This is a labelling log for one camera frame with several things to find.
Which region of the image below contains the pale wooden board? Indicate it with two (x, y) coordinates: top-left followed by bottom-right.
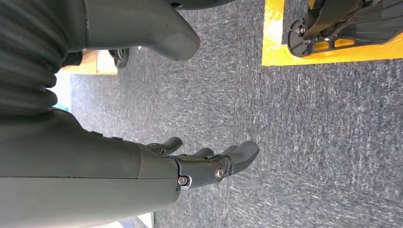
(59, 49), (118, 76)

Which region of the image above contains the black caster wheel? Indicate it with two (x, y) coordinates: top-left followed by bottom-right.
(108, 47), (131, 69)

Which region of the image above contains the dark robot body shell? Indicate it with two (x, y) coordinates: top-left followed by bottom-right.
(169, 0), (237, 10)

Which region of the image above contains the yellow metal frame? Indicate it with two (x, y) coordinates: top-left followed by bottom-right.
(261, 0), (403, 67)

